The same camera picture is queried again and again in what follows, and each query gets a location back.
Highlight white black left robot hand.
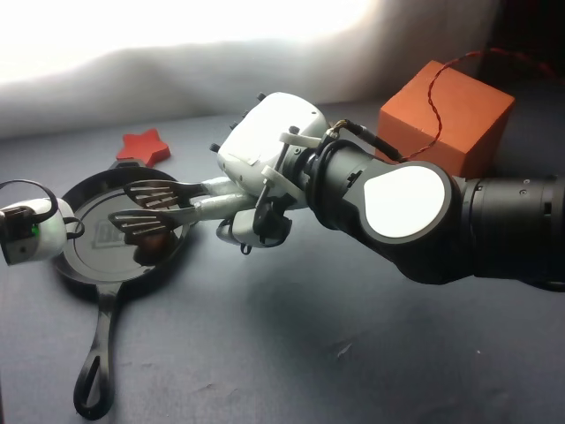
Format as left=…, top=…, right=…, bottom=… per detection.
left=0, top=196, right=75, bottom=267

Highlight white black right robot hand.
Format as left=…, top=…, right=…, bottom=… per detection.
left=210, top=91, right=332, bottom=249

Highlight metal tongs with taped handles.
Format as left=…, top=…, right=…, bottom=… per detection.
left=108, top=176, right=262, bottom=246

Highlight brown meat chunk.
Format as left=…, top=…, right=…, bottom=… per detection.
left=132, top=231, right=171, bottom=262

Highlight black cast iron skillet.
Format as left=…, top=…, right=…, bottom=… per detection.
left=51, top=159, right=200, bottom=420

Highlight white backdrop cloth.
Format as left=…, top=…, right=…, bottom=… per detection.
left=0, top=0, right=500, bottom=140

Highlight red star block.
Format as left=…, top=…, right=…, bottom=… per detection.
left=115, top=128, right=172, bottom=170

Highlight orange cube block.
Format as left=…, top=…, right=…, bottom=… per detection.
left=374, top=60, right=516, bottom=178

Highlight grey table cloth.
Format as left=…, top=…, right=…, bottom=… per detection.
left=0, top=99, right=565, bottom=424

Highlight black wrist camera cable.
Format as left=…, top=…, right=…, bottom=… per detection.
left=0, top=178, right=87, bottom=240

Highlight red twisted cable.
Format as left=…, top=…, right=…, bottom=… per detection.
left=396, top=49, right=565, bottom=161

